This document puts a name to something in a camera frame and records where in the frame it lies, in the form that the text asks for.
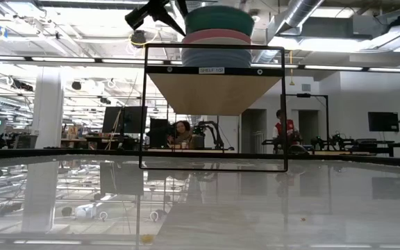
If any thin black metal frame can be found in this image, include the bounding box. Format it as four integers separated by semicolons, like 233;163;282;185
285;92;329;149

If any black wall monitor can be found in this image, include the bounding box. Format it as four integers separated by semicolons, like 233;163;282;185
367;111;400;133

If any silver ventilation duct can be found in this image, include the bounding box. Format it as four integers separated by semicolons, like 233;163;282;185
255;0;326;63

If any large dark green bowl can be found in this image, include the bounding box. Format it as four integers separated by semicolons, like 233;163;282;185
184;5;256;37

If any black aluminium table frame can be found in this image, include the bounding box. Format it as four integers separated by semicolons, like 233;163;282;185
0;147;400;168

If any black background robot workstation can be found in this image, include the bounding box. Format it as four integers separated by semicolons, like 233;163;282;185
262;117;400;158

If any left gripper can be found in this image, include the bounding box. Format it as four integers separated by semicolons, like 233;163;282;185
124;0;190;38

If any seated person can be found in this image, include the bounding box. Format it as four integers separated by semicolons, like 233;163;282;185
167;120;201;150

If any long ceiling light strip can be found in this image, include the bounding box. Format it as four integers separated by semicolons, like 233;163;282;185
0;55;400;73

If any white column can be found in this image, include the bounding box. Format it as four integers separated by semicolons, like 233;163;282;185
34;65;65;150

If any large pink bowl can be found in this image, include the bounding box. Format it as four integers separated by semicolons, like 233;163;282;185
181;28;253;46

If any wooden shelf with black frame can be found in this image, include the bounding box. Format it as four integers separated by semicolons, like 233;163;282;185
139;43;289;174

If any black desk monitor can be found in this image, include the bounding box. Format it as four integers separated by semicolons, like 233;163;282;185
101;106;149;135
149;117;170;149

